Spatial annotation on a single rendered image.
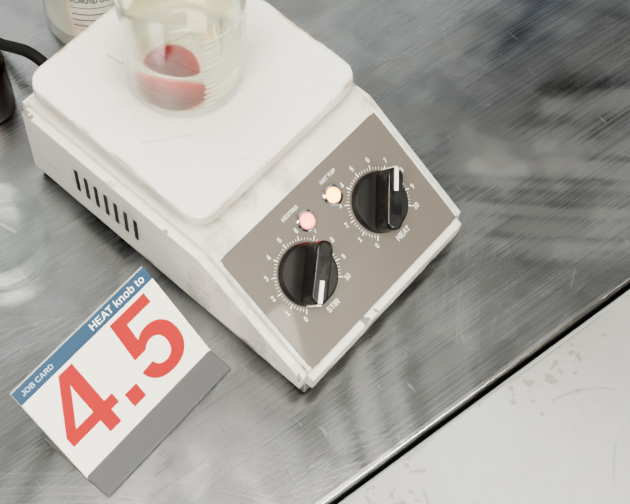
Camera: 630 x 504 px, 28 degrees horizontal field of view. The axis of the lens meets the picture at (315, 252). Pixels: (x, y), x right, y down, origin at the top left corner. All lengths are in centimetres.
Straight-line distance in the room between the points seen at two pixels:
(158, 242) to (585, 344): 23
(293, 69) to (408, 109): 12
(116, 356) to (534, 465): 22
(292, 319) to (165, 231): 8
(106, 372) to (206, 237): 8
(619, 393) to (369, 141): 19
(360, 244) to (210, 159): 9
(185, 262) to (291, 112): 9
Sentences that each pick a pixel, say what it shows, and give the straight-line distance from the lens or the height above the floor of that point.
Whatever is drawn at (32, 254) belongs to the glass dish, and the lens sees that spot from 68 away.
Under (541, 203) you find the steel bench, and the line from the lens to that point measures 72.
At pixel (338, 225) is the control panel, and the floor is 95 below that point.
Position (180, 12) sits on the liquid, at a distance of 61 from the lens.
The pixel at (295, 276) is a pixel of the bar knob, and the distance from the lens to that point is 62.
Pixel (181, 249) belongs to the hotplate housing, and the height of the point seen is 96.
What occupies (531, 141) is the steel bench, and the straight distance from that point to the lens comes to 74.
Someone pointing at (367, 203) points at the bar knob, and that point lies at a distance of 64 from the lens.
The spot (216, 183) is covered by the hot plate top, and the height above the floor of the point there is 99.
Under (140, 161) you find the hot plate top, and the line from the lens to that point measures 61.
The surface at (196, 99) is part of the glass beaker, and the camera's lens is 60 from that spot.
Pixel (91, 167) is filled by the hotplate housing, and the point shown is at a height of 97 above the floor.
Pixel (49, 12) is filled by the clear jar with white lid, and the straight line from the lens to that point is 74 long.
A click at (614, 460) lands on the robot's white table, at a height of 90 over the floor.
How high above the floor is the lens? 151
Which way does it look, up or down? 63 degrees down
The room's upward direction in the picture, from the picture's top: 9 degrees clockwise
